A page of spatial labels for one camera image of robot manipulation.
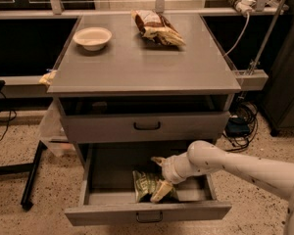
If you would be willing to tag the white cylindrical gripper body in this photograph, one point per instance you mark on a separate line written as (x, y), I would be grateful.
(169, 170)

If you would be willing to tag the green jalapeno chip bag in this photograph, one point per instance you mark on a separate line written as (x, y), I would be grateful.
(145, 185)

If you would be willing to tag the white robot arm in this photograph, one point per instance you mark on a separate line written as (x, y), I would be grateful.
(202, 157)

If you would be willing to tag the closed grey top drawer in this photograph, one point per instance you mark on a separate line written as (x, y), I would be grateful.
(144, 127)

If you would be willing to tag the grey drawer cabinet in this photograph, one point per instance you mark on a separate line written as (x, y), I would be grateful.
(134, 76)

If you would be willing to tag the clear plastic bag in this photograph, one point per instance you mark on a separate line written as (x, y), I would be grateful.
(52, 134)

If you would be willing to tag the brown white chip bag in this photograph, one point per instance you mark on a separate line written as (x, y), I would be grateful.
(156, 28)

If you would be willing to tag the black metal stand leg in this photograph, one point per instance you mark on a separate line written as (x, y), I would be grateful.
(31, 170)

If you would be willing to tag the white paper bowl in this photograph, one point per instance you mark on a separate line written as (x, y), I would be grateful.
(92, 38)

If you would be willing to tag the yellow sponge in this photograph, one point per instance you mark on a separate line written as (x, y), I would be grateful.
(47, 78)

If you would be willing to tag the white power strip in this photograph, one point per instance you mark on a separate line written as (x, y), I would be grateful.
(244, 7)

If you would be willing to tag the grey metal rail beam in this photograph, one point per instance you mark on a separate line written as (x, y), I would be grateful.
(251, 82)

